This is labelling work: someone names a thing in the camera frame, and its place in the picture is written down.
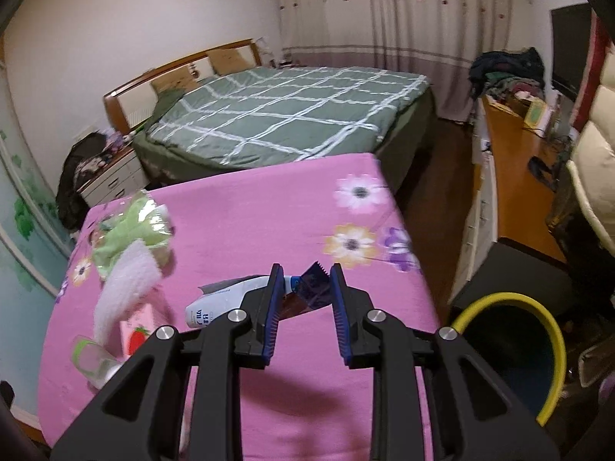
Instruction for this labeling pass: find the brown pillow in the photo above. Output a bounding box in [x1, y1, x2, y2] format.
[150, 70, 200, 94]

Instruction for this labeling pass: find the white nightstand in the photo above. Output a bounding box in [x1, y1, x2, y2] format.
[79, 146, 147, 207]

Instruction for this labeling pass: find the pile of dark clothes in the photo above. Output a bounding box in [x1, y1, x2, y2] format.
[468, 47, 549, 101]

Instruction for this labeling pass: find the leaf print wall panel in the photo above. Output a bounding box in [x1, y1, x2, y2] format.
[0, 129, 73, 298]

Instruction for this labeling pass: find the striped dotted curtain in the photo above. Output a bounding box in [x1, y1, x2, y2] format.
[279, 0, 522, 121]

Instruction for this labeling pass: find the clear plastic cup green print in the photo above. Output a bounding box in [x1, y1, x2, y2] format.
[71, 336, 125, 390]

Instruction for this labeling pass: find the black monitor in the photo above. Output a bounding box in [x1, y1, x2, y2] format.
[550, 4, 594, 99]

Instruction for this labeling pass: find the dark blue foil wrapper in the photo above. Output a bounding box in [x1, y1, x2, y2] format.
[281, 260, 334, 320]

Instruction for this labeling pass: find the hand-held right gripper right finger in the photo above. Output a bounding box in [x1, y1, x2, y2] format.
[329, 263, 560, 461]

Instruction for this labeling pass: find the green plastic wrapper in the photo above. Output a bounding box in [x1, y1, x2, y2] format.
[91, 191, 176, 279]

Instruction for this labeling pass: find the pink carton box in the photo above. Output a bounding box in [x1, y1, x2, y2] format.
[119, 305, 166, 358]

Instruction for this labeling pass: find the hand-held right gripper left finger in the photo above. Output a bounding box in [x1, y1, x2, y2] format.
[50, 263, 285, 461]

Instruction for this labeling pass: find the white fluffy towel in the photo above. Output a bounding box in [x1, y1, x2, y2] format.
[92, 240, 163, 347]

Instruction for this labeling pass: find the black bag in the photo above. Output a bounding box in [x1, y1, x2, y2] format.
[55, 132, 109, 231]

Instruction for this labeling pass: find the green plaid quilt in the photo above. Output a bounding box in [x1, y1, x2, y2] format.
[132, 67, 431, 169]

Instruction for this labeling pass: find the white squeeze tube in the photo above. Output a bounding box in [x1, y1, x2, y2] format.
[185, 274, 308, 331]

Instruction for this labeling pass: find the red patterned garment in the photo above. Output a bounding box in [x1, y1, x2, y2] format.
[579, 14, 615, 130]

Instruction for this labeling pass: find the wooden top white dresser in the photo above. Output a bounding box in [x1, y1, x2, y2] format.
[449, 93, 577, 298]

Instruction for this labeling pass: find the cream down jacket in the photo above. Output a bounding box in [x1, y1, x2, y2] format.
[564, 84, 615, 250]

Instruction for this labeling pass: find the yellow rimmed waste bin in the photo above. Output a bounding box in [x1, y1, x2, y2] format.
[449, 292, 564, 427]

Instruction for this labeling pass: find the wooden bed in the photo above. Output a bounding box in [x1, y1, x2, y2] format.
[103, 38, 438, 193]

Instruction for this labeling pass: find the pink floral tablecloth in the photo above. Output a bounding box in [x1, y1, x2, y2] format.
[37, 153, 443, 461]

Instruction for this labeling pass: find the green box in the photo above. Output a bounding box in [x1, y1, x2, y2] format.
[524, 101, 546, 128]

